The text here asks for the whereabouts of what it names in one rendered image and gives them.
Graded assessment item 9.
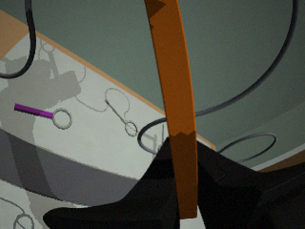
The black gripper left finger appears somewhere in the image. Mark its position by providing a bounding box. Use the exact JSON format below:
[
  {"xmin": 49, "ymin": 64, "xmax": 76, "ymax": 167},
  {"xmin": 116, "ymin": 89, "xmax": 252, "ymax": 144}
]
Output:
[{"xmin": 42, "ymin": 136, "xmax": 180, "ymax": 229}]

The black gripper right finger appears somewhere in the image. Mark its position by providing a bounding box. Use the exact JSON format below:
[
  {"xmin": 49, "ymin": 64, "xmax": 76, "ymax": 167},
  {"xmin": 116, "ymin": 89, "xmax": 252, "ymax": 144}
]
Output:
[{"xmin": 197, "ymin": 140, "xmax": 305, "ymax": 229}]

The purple handle with grey loop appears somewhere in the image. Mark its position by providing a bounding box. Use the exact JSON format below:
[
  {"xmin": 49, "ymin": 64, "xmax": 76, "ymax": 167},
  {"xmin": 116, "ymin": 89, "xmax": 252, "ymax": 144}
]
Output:
[{"xmin": 14, "ymin": 103, "xmax": 71, "ymax": 129}]

